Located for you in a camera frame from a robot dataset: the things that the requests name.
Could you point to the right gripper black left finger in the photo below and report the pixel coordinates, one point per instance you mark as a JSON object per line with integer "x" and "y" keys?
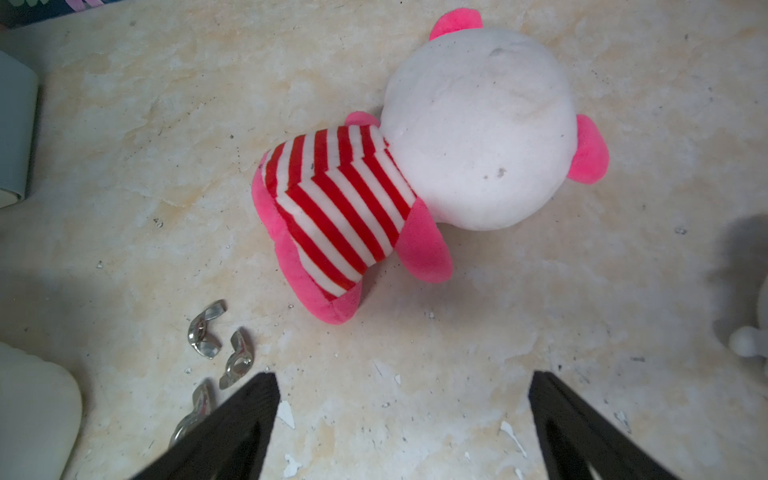
{"x": 231, "y": 443}

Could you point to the white storage tray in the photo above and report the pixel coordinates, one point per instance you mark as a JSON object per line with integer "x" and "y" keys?
{"x": 41, "y": 411}

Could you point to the silver wing nut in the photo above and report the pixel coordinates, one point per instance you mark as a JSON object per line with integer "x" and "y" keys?
{"x": 203, "y": 403}
{"x": 197, "y": 335}
{"x": 240, "y": 361}

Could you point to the pink white striped plush toy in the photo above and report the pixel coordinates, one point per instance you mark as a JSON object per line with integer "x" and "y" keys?
{"x": 478, "y": 130}

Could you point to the pale blue drawer box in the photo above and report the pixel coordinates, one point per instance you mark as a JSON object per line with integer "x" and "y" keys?
{"x": 19, "y": 93}

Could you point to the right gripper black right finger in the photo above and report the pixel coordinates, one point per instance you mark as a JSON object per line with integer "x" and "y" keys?
{"x": 576, "y": 442}

